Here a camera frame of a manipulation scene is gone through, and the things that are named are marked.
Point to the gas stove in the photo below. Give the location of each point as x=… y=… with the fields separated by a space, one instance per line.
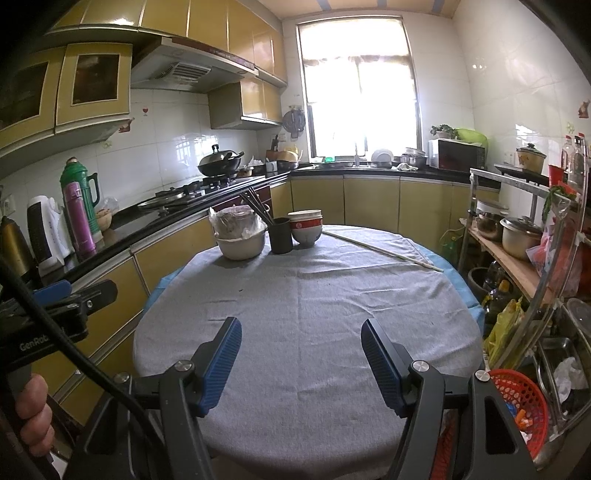
x=184 y=194

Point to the pink plastic bag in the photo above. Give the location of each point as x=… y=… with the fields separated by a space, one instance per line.
x=554 y=258

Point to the steel pots by sink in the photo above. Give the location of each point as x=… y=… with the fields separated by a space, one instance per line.
x=414 y=159

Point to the plastic-wrapped steel pot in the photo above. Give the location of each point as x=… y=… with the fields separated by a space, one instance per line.
x=238 y=221

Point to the white black heater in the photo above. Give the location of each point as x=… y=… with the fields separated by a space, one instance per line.
x=41 y=230

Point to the metal storage rack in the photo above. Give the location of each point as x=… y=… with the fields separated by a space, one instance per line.
x=485 y=173

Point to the clear plastic bottles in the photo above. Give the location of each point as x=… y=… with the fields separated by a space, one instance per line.
x=575 y=159

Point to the orange plastic wrapper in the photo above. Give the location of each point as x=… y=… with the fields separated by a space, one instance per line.
x=521 y=417

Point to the long thin stick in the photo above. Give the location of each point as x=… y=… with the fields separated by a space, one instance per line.
x=383 y=249

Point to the red patterned bowl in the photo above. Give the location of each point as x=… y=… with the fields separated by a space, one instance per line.
x=305 y=233

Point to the potted plant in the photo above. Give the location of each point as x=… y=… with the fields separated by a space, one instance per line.
x=443 y=131

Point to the blue table cover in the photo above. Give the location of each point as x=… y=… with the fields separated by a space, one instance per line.
x=461 y=286

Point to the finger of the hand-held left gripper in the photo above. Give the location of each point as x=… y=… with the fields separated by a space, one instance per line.
x=53 y=293
x=97 y=293

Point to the cooking oil bottle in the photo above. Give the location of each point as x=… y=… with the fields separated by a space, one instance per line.
x=497 y=290

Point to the yellow base cabinets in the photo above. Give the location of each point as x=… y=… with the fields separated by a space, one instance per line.
x=369 y=198

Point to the steel tray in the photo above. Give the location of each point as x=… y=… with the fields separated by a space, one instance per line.
x=554 y=360

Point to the window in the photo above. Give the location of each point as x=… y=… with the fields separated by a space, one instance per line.
x=360 y=92

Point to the green bottle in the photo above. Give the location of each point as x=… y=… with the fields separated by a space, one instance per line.
x=451 y=249

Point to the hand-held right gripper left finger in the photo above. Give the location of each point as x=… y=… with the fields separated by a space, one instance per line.
x=221 y=364

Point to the white dish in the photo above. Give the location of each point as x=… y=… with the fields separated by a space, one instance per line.
x=382 y=158

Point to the yellow plastic bag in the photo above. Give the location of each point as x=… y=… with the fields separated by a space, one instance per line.
x=503 y=332

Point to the white bowl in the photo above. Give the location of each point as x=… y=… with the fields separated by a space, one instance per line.
x=304 y=214

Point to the plastic bag of food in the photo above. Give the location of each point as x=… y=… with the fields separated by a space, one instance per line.
x=106 y=214

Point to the black induction cooker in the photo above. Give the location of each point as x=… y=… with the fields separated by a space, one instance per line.
x=517 y=171

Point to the red plastic basket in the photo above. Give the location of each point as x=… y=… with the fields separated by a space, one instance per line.
x=521 y=392

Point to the red wall sticker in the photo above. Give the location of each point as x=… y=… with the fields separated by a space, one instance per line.
x=125 y=125

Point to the black wok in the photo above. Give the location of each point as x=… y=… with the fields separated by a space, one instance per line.
x=217 y=164

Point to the black countertop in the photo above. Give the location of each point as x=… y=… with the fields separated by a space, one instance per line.
x=138 y=226

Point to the pink bottle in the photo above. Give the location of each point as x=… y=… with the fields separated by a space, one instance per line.
x=78 y=217

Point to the green vegetables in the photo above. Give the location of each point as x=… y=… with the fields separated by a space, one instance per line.
x=558 y=198

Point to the bronze kettle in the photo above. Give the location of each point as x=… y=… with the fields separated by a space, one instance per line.
x=14 y=249

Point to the range hood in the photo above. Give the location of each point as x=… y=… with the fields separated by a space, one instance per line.
x=184 y=69

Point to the green bag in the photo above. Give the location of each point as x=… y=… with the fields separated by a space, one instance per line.
x=472 y=137

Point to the red cup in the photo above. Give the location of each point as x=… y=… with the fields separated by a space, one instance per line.
x=557 y=175

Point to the steel basin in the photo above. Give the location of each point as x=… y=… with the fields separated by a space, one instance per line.
x=242 y=249

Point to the round table with grey cloth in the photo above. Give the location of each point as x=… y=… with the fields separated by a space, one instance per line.
x=300 y=314

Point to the yellow wall cabinets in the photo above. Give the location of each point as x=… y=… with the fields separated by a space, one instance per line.
x=217 y=27

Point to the dark jar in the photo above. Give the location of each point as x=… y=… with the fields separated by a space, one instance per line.
x=478 y=284

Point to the ceramic lidded pot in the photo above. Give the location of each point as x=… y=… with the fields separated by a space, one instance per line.
x=531 y=159

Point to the yellow bowls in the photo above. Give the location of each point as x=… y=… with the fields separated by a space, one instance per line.
x=288 y=158

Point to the small steel pot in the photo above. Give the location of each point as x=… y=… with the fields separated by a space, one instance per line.
x=490 y=226

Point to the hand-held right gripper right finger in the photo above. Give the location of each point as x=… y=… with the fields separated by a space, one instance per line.
x=383 y=364

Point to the black cup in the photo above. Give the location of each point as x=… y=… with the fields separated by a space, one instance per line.
x=280 y=237

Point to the white wall socket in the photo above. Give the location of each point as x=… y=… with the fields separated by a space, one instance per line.
x=7 y=205

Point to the steel lidded pot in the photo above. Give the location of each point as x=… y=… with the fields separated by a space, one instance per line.
x=521 y=240

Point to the microwave oven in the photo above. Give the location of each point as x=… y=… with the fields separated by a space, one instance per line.
x=461 y=154

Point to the blue plastic bag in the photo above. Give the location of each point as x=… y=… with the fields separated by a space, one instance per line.
x=510 y=409

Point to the green thermos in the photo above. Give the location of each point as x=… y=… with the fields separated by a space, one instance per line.
x=76 y=175

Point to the glass-door wall cabinet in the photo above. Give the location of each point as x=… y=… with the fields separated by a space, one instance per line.
x=92 y=78

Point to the knife block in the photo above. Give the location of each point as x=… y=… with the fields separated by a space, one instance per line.
x=273 y=150

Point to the person's left hand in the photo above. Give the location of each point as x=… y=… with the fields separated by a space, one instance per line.
x=34 y=410

